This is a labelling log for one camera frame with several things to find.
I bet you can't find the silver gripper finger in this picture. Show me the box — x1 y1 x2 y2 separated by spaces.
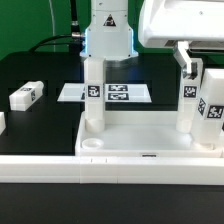
173 41 198 80

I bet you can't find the white thin cable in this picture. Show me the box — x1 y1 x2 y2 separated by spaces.
48 0 57 53

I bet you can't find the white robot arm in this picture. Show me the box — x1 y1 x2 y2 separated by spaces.
138 0 224 79

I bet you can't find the white marker base plate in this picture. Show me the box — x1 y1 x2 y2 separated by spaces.
58 83 152 103

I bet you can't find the white desk top tray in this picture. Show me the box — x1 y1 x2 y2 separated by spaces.
75 111 224 158

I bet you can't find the white block at left edge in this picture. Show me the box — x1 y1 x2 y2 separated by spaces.
0 112 6 135

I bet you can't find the black cable on base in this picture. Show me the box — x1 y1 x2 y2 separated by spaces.
28 0 84 53

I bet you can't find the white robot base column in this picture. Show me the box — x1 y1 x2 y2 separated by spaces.
80 0 138 61

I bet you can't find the white front fence bar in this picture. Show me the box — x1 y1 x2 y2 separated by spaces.
0 156 224 185

